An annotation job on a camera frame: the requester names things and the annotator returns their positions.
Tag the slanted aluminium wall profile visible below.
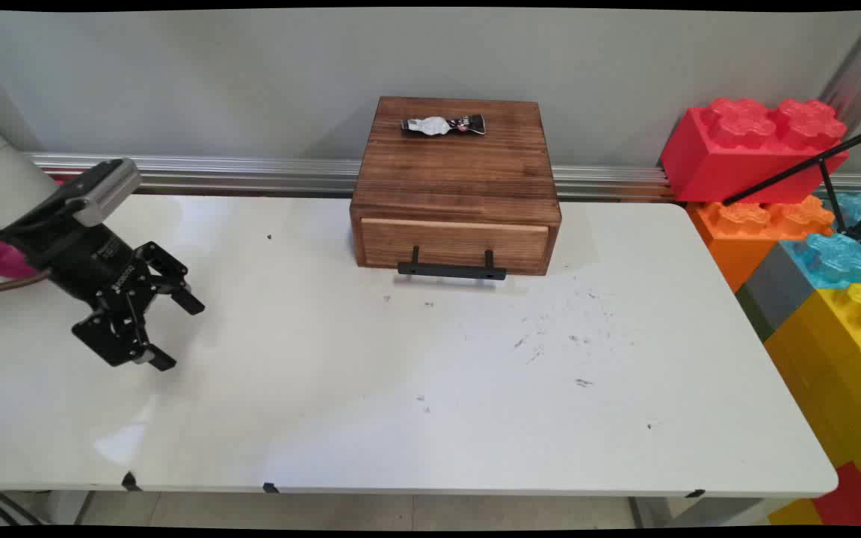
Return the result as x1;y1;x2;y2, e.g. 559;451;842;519
819;11;861;120

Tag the yellow giant toy brick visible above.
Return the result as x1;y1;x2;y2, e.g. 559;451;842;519
763;282;861;516

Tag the horizontal aluminium rail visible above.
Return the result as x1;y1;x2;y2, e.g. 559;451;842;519
27;153;861;203

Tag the orange giant toy brick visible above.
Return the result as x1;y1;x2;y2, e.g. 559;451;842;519
687;196;836;294

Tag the black bar drawer handle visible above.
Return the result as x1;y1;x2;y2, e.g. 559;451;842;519
398;245;508;282

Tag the wooden cabinet door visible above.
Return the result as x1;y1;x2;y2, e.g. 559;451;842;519
359;217;552;271

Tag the black tripod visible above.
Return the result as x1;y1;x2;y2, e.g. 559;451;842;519
722;120;861;247

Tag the brown wooden drawer cabinet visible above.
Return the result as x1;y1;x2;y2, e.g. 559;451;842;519
350;96;563;277

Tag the grey giant toy brick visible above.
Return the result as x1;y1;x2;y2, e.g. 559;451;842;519
735;243;824;343

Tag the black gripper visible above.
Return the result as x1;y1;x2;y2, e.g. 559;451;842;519
16;213;206;373

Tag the grey table leg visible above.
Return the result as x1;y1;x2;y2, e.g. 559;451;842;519
629;497;775;528

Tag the red giant toy brick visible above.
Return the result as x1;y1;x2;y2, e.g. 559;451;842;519
660;97;850;205

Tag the light blue giant toy brick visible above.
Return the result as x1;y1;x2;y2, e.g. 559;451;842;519
782;192;861;291

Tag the black white snack packet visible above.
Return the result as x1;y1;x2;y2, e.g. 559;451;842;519
401;114;487;137

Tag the pink round object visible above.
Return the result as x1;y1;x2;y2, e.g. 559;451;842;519
0;241;37;279

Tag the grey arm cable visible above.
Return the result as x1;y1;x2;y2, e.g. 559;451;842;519
0;270;52;294

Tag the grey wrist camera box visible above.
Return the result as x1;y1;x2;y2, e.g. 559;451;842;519
64;158;141;227

